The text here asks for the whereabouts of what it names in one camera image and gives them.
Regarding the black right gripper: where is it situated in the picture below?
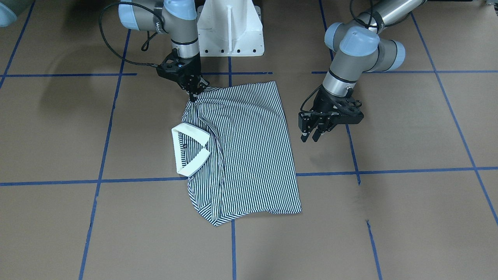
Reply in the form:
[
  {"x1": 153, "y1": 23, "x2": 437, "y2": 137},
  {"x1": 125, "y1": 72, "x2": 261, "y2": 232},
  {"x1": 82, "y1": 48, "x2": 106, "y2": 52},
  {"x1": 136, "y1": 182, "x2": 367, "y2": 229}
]
[{"x1": 174, "y1": 56, "x2": 210, "y2": 102}]

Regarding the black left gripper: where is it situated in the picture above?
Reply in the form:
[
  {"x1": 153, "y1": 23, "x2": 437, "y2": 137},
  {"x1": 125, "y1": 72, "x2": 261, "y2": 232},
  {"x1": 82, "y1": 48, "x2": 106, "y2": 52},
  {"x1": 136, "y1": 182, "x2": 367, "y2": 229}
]
[{"x1": 298, "y1": 87, "x2": 351, "y2": 142}]

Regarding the striped polo shirt white collar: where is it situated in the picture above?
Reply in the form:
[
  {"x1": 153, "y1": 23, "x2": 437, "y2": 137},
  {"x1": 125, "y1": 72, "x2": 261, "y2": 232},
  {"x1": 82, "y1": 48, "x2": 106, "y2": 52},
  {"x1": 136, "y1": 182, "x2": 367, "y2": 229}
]
[{"x1": 171, "y1": 81, "x2": 302, "y2": 226}]

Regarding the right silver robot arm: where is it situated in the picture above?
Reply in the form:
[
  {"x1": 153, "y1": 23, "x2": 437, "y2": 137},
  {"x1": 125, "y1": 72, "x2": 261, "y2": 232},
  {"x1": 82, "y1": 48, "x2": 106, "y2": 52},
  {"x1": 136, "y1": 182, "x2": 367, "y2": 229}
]
[{"x1": 118, "y1": 0, "x2": 209, "y2": 102}]

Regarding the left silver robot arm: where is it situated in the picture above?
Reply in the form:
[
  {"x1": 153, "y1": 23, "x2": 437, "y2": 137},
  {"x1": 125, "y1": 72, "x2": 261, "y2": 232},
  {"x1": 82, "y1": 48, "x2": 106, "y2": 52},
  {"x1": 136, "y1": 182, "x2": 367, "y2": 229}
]
[{"x1": 298, "y1": 0, "x2": 425, "y2": 142}]

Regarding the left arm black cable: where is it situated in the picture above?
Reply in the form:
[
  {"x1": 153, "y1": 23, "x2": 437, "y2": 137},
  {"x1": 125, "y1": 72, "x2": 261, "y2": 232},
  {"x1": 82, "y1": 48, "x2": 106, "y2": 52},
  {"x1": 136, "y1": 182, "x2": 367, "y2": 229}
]
[{"x1": 300, "y1": 85, "x2": 323, "y2": 115}]

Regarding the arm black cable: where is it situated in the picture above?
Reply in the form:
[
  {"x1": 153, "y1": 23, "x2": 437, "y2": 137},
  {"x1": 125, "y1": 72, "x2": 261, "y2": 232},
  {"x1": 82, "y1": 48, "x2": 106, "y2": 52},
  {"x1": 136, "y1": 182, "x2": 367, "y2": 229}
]
[
  {"x1": 300, "y1": 85, "x2": 323, "y2": 115},
  {"x1": 98, "y1": 2, "x2": 164, "y2": 67}
]

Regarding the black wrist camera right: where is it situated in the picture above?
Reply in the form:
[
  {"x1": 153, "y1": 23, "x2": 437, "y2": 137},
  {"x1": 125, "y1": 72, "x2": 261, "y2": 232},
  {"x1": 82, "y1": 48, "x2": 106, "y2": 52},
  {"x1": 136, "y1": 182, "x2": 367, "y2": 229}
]
[{"x1": 156, "y1": 52, "x2": 185, "y2": 82}]

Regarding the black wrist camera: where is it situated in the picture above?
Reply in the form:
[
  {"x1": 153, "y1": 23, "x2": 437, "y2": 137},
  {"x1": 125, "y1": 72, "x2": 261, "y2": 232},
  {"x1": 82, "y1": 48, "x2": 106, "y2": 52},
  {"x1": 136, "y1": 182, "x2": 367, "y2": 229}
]
[
  {"x1": 156, "y1": 52, "x2": 185, "y2": 82},
  {"x1": 331, "y1": 96, "x2": 364, "y2": 124}
]

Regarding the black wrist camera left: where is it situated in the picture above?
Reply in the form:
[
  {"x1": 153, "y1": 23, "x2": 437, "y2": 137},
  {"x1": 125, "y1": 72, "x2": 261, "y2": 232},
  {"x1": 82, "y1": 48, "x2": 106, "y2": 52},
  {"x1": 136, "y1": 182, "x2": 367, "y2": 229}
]
[{"x1": 331, "y1": 96, "x2": 364, "y2": 124}]

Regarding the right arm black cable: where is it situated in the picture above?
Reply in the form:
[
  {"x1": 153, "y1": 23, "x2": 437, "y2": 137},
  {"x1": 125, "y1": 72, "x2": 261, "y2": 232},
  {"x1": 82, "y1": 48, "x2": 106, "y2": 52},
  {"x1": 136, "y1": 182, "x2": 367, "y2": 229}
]
[{"x1": 98, "y1": 2, "x2": 164, "y2": 67}]

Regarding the white camera mast with base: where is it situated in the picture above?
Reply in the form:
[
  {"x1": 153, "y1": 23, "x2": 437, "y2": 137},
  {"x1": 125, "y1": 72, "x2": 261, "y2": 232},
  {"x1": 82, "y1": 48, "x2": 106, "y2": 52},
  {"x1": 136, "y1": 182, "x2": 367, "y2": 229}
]
[{"x1": 197, "y1": 0, "x2": 265, "y2": 57}]

